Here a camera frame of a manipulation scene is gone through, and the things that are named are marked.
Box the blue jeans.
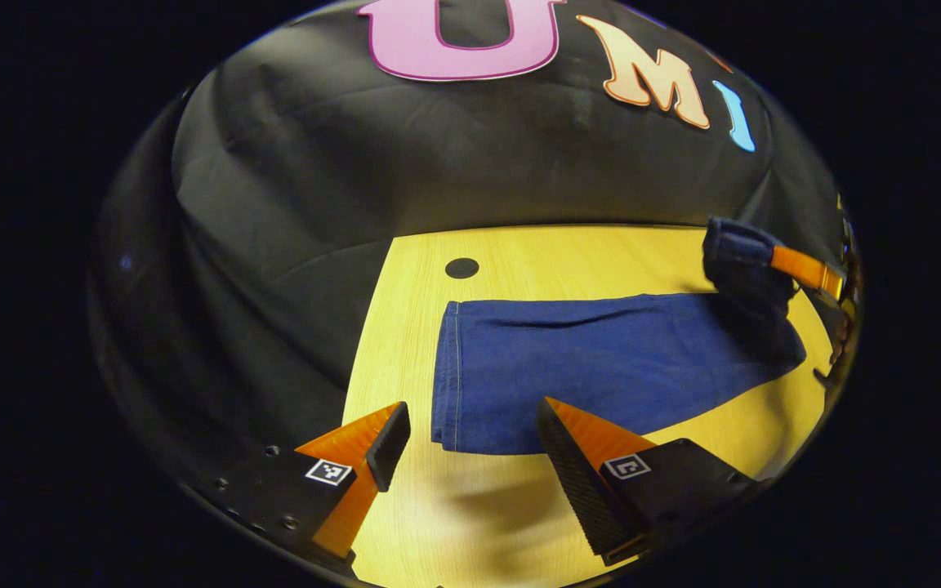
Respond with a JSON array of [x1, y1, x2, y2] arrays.
[[431, 216, 808, 455]]

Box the black backdrop cloth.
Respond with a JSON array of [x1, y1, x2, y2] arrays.
[[87, 0, 847, 491]]

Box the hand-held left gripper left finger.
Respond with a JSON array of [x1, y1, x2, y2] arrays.
[[193, 400, 412, 577]]

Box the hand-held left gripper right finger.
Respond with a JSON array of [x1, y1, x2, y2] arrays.
[[536, 397, 765, 567]]

